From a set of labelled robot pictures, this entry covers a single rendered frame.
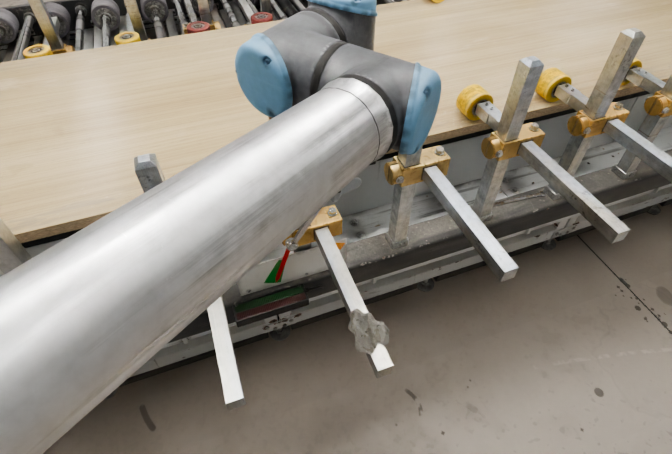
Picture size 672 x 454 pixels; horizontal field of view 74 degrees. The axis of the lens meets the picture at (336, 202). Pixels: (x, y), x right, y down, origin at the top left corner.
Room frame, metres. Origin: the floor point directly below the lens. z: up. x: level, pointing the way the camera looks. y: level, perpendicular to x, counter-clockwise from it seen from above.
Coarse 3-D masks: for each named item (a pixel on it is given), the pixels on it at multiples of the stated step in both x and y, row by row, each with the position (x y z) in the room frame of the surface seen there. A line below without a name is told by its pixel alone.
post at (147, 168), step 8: (136, 160) 0.55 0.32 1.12; (144, 160) 0.55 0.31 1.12; (152, 160) 0.55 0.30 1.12; (136, 168) 0.54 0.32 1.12; (144, 168) 0.54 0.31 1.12; (152, 168) 0.54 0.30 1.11; (160, 168) 0.57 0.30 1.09; (144, 176) 0.54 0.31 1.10; (152, 176) 0.54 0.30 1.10; (160, 176) 0.54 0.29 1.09; (144, 184) 0.53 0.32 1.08; (152, 184) 0.54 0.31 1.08; (144, 192) 0.53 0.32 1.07
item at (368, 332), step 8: (352, 312) 0.42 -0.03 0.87; (360, 312) 0.43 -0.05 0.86; (368, 312) 0.43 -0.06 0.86; (352, 320) 0.41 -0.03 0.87; (360, 320) 0.41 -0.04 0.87; (368, 320) 0.40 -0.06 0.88; (376, 320) 0.41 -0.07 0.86; (352, 328) 0.39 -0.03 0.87; (360, 328) 0.39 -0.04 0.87; (368, 328) 0.39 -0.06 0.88; (376, 328) 0.39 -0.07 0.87; (384, 328) 0.39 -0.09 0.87; (360, 336) 0.37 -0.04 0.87; (368, 336) 0.37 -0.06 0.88; (376, 336) 0.38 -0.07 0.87; (384, 336) 0.37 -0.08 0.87; (360, 344) 0.36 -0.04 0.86; (368, 344) 0.36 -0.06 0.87; (376, 344) 0.36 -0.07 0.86; (384, 344) 0.36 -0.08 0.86; (368, 352) 0.35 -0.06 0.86
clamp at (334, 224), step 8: (328, 208) 0.68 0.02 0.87; (336, 208) 0.68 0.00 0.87; (320, 216) 0.66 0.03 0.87; (328, 216) 0.66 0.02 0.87; (336, 216) 0.66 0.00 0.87; (312, 224) 0.64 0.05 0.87; (320, 224) 0.64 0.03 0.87; (328, 224) 0.64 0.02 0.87; (336, 224) 0.65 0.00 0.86; (296, 232) 0.61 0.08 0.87; (312, 232) 0.63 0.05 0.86; (336, 232) 0.65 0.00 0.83; (304, 240) 0.62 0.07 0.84; (312, 240) 0.63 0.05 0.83
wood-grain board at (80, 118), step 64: (448, 0) 1.79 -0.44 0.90; (512, 0) 1.79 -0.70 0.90; (576, 0) 1.79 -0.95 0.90; (640, 0) 1.79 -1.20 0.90; (0, 64) 1.28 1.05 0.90; (64, 64) 1.28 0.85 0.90; (128, 64) 1.28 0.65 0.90; (192, 64) 1.28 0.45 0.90; (448, 64) 1.28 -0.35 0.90; (512, 64) 1.28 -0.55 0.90; (576, 64) 1.28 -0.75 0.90; (0, 128) 0.94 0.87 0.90; (64, 128) 0.94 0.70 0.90; (128, 128) 0.94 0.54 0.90; (192, 128) 0.94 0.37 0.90; (448, 128) 0.94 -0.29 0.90; (0, 192) 0.70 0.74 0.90; (64, 192) 0.70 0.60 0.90; (128, 192) 0.70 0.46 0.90
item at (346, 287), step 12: (324, 228) 0.63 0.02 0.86; (324, 240) 0.60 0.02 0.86; (324, 252) 0.57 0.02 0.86; (336, 252) 0.57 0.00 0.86; (336, 264) 0.54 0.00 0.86; (336, 276) 0.51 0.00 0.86; (348, 276) 0.51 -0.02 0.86; (348, 288) 0.48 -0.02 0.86; (348, 300) 0.45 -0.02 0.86; (360, 300) 0.45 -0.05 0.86; (348, 312) 0.44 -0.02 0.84; (384, 348) 0.36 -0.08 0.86; (372, 360) 0.34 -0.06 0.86; (384, 360) 0.34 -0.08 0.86; (384, 372) 0.32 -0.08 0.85
